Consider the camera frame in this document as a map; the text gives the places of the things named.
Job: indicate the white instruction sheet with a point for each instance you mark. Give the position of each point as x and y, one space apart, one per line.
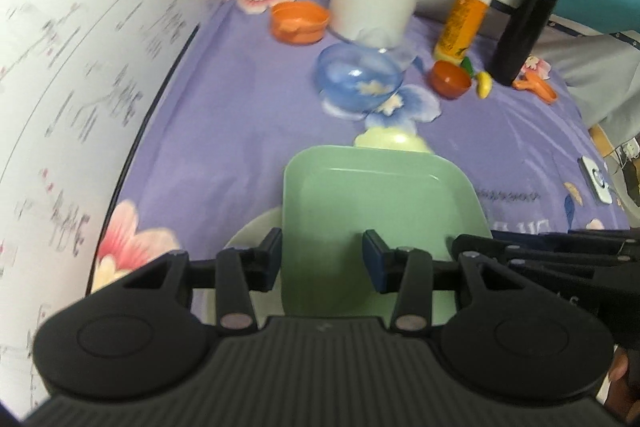
75 57

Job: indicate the person's right hand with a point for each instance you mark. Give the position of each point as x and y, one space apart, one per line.
618 369

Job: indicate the grey cloth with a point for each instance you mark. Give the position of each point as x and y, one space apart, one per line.
605 77

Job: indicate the orange toy pan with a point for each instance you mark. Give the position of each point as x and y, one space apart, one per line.
540 88

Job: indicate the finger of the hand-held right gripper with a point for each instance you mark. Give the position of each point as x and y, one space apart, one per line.
575 274
480 246

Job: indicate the white round plate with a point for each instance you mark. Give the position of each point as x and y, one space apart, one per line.
250 232

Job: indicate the purple floral blanket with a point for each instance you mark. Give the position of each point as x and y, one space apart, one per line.
225 132

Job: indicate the black bottle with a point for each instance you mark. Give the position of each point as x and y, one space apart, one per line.
522 27

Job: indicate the yellow toy piece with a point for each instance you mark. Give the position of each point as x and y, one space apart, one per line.
483 86

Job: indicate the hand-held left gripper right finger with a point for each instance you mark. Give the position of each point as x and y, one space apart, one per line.
374 259

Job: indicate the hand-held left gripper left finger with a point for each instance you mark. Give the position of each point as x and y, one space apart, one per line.
272 259

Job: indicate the blue translucent bowl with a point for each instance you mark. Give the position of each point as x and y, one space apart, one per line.
350 77

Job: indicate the small orange bowl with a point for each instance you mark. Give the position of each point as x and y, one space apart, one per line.
447 79

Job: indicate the green square plate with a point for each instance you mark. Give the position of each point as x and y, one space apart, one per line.
350 207

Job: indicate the pale yellow-green bowl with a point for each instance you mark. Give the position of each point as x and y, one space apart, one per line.
390 142

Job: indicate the green toy piece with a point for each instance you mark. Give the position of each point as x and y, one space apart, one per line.
467 66

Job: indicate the orange plastic container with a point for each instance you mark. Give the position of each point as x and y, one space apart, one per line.
299 22

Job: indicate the orange juice bottle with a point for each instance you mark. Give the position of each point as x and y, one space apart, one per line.
467 2

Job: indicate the white square device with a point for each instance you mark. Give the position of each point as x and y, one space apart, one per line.
596 179

